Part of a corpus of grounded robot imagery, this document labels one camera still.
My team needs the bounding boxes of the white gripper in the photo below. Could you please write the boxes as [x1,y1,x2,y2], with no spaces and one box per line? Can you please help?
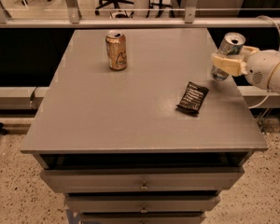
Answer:
[211,46,280,89]

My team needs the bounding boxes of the blue silver redbull can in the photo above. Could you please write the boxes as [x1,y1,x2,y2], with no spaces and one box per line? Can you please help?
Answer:
[211,33,245,81]

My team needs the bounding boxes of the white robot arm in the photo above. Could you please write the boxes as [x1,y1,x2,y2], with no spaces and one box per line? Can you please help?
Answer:
[212,46,280,95]

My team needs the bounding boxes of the black rxbar chocolate wrapper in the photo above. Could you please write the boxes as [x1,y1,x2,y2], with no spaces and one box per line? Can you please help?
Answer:
[176,82,209,114]

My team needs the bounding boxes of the gold soda can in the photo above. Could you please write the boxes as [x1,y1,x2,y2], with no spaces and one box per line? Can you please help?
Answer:
[105,30,127,71]

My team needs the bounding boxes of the top grey drawer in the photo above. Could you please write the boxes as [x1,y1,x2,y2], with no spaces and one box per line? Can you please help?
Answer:
[41,167,245,193]

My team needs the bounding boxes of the grey drawer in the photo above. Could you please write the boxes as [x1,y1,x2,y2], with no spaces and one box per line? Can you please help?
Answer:
[41,167,245,193]
[66,195,220,214]
[80,214,205,224]

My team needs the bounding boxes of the grey drawer cabinet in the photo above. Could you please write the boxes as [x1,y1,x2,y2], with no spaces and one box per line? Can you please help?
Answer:
[21,28,267,216]

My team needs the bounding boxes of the bottom grey drawer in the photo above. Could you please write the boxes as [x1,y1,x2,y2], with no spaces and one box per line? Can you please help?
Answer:
[80,214,205,224]

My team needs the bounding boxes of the middle grey drawer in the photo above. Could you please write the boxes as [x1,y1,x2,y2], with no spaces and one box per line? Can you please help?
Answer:
[66,195,220,214]

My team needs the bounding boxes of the white cable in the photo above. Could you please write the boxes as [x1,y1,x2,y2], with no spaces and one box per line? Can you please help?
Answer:
[247,14,280,110]

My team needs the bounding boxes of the black cable on ledge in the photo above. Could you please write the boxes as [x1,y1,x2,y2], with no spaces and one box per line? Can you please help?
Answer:
[29,86,41,110]

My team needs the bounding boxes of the metal railing frame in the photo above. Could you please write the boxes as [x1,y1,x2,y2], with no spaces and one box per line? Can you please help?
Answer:
[0,0,280,28]

